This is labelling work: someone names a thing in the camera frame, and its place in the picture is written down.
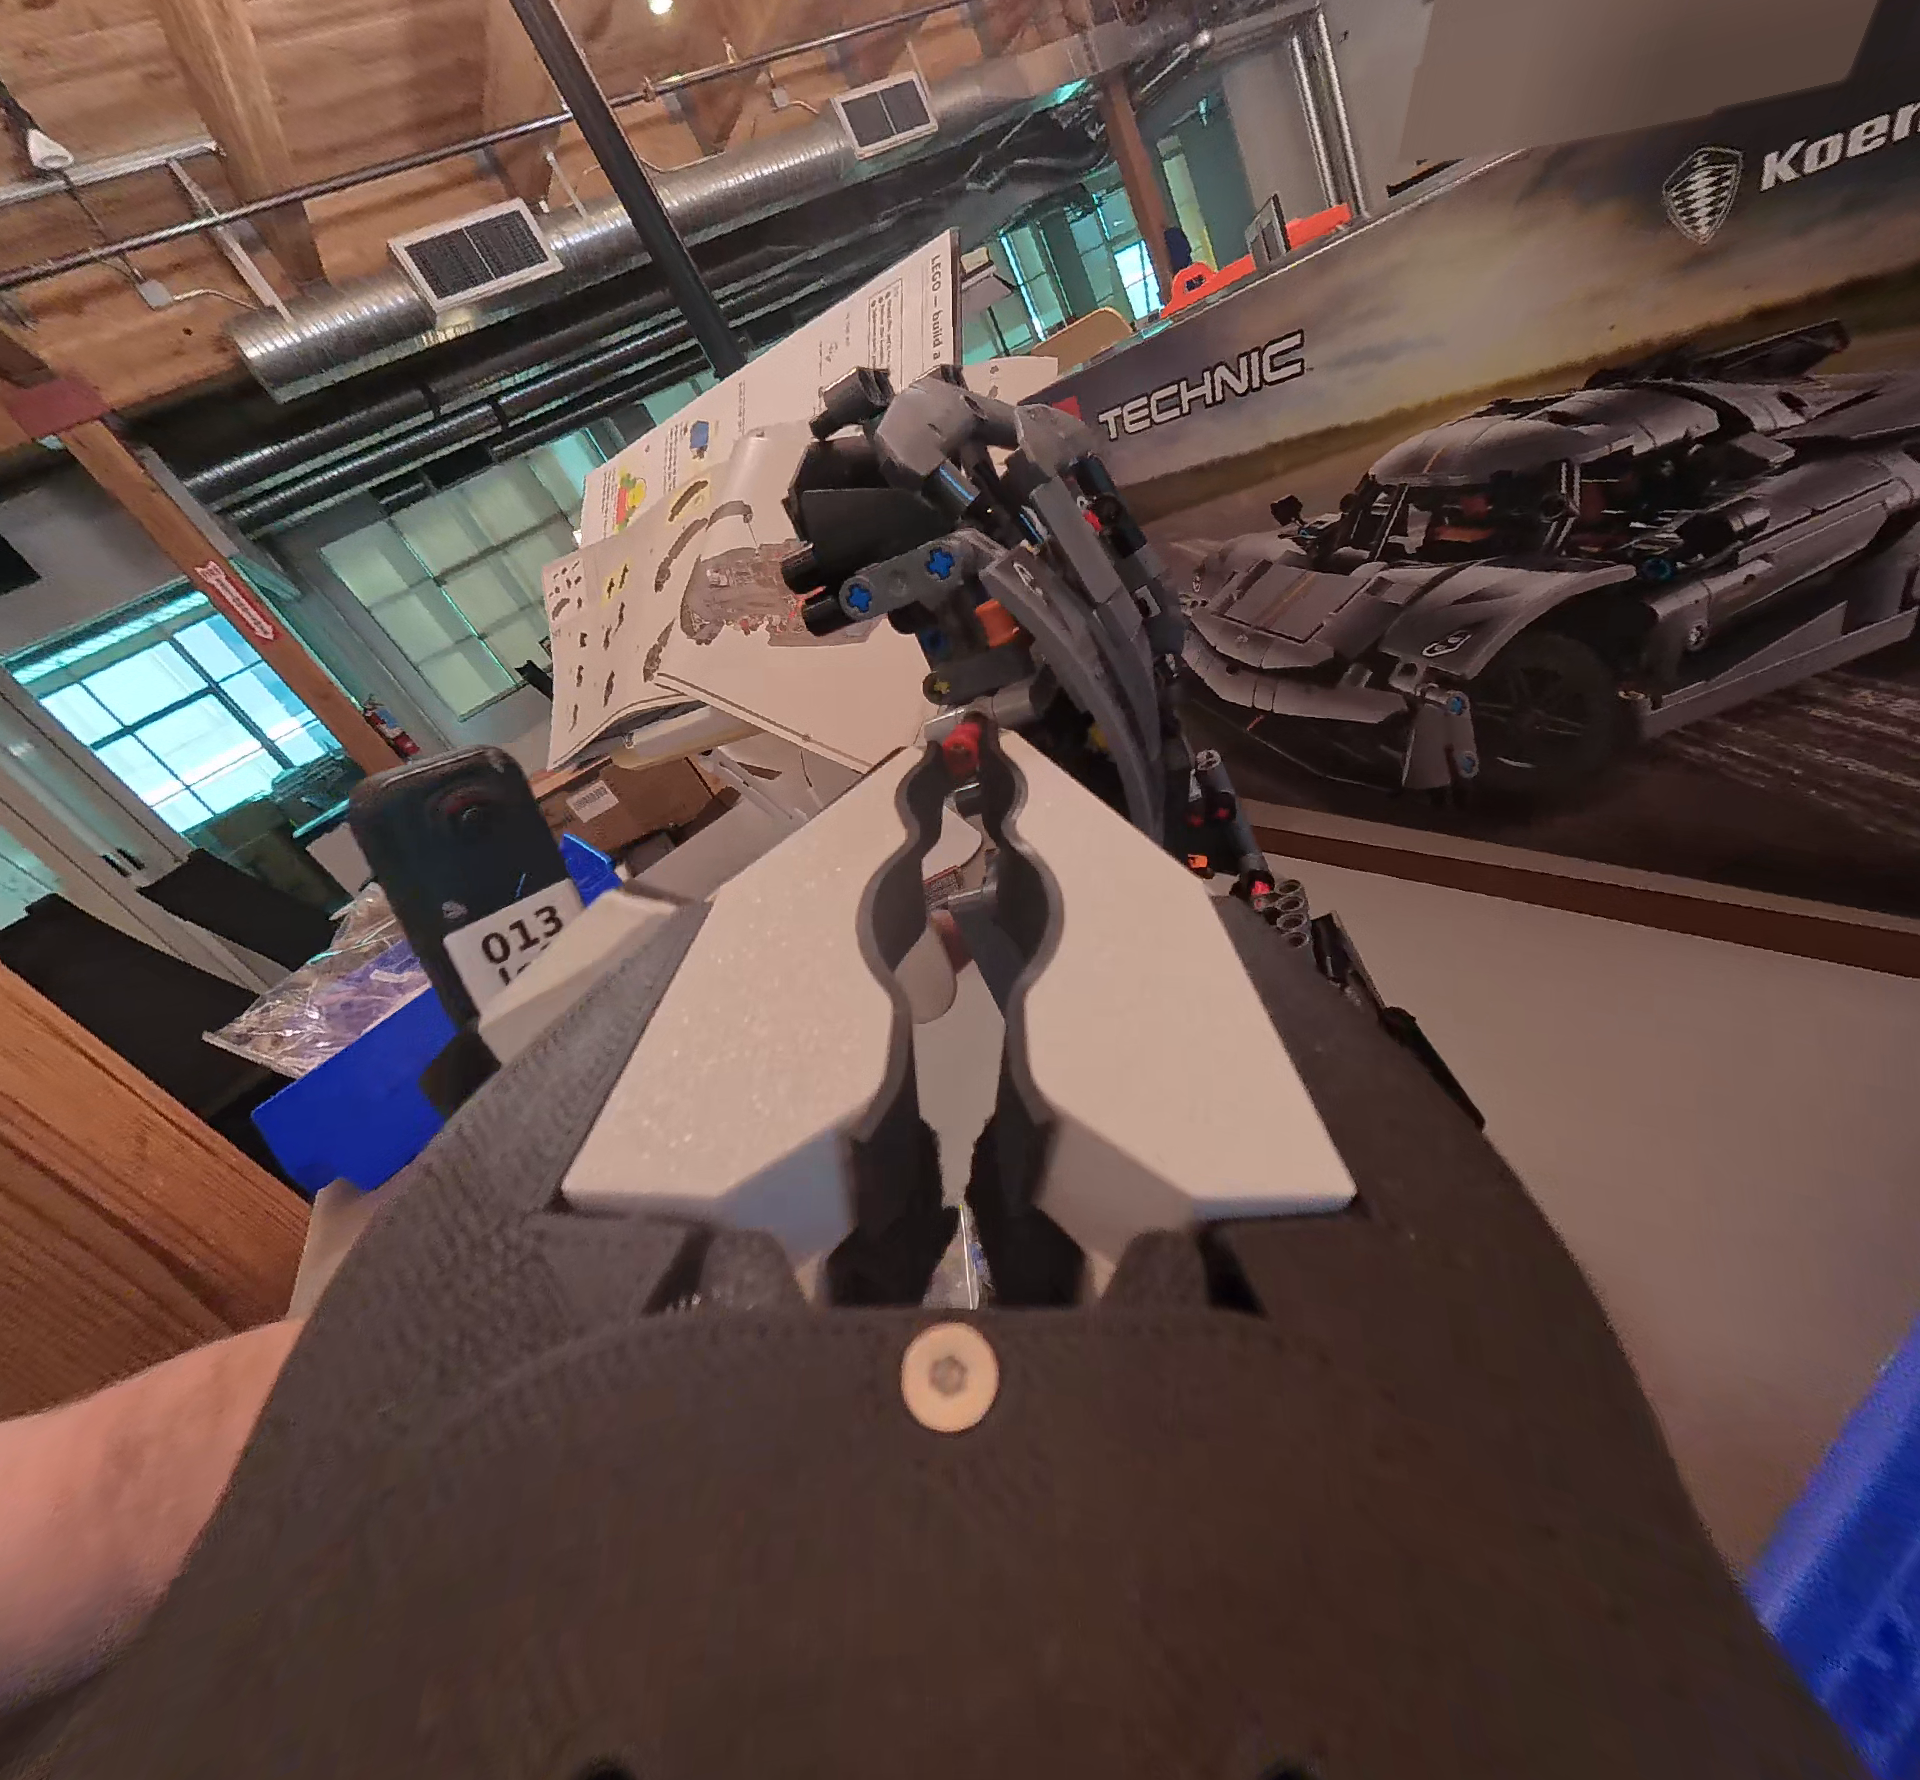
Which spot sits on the person's left forearm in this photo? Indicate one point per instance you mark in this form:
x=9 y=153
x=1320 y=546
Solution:
x=105 y=1509

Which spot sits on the black metal pole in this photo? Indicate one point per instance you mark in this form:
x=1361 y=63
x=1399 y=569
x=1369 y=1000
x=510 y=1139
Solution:
x=599 y=115

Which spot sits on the grey lego car model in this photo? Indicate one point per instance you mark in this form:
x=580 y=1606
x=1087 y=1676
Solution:
x=961 y=580

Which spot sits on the lego set box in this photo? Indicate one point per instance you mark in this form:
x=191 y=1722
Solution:
x=1501 y=535

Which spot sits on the clear plastic bag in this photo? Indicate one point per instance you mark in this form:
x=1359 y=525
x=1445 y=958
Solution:
x=330 y=1008

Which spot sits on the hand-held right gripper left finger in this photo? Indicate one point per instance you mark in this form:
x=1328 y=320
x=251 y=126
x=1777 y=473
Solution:
x=749 y=1060

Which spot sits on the wooden panel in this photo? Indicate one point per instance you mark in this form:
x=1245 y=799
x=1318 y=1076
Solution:
x=120 y=1211

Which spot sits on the blue plastic bin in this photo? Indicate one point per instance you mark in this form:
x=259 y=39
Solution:
x=1853 y=1586
x=345 y=1121

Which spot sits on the glass window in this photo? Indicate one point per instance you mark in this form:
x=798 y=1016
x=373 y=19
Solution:
x=181 y=716
x=435 y=580

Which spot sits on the white air vent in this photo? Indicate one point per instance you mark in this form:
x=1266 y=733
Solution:
x=472 y=252
x=885 y=111

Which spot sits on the red fire extinguisher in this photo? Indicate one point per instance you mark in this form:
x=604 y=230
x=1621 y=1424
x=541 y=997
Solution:
x=390 y=730

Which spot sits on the lego instruction booklet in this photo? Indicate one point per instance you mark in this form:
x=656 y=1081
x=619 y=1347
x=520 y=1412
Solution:
x=661 y=640

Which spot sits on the silver air duct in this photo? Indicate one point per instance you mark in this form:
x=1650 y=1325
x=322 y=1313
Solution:
x=675 y=198

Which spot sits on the cardboard box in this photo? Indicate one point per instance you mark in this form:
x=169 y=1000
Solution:
x=631 y=805

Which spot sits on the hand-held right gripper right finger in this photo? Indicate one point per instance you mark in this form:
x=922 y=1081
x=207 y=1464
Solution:
x=1187 y=1060

